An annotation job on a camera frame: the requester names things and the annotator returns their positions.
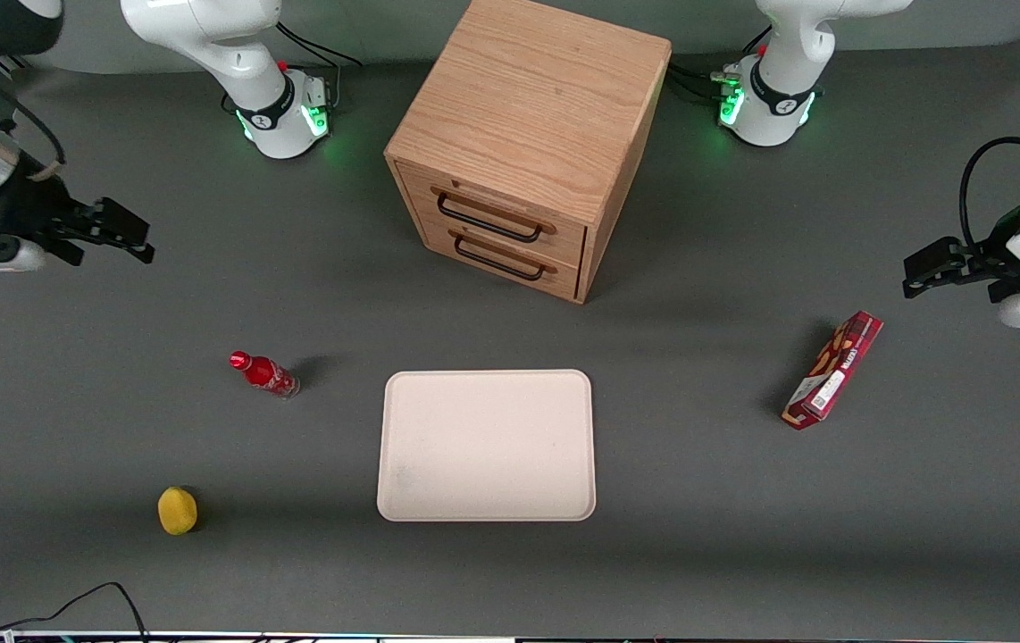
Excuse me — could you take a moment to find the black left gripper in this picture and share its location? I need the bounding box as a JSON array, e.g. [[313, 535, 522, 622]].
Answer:
[[903, 195, 1020, 305]]

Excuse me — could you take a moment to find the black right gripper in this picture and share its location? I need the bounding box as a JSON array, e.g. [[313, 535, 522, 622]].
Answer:
[[0, 174, 156, 271]]

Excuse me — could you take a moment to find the black left arm base cable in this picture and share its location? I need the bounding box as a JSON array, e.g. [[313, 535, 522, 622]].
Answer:
[[666, 27, 774, 106]]

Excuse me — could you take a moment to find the black metal drawer handle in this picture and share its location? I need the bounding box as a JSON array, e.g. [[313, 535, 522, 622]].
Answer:
[[436, 192, 543, 244], [453, 233, 546, 283]]

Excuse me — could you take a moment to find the black cable at table edge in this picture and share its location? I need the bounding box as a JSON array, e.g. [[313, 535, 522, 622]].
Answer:
[[0, 581, 150, 643]]

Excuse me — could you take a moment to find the wooden drawer cabinet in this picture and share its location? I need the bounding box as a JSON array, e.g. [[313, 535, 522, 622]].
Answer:
[[384, 0, 673, 305]]

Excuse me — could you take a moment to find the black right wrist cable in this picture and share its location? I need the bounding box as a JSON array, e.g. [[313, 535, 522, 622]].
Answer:
[[0, 52, 67, 183]]

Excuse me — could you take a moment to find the black right arm base cable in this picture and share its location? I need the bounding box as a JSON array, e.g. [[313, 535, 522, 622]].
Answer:
[[276, 21, 364, 113]]

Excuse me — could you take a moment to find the red coke bottle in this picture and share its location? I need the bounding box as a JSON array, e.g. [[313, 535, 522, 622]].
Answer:
[[229, 350, 302, 400]]

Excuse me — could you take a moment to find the yellow lemon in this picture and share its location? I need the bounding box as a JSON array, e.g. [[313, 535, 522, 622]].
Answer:
[[157, 486, 199, 537]]

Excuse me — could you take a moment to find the wooden drawer front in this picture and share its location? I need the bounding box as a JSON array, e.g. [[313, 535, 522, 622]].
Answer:
[[416, 217, 581, 301], [395, 162, 589, 269]]

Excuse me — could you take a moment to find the red snack box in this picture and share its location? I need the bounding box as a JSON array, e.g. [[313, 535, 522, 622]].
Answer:
[[781, 310, 884, 432]]

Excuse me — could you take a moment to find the black arm base cable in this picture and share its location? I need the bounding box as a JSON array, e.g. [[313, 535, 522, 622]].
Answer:
[[666, 27, 774, 106], [276, 21, 364, 113]]

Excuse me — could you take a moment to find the beige rectangular tray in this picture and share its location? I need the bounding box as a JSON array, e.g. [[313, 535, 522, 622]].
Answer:
[[376, 369, 598, 523]]

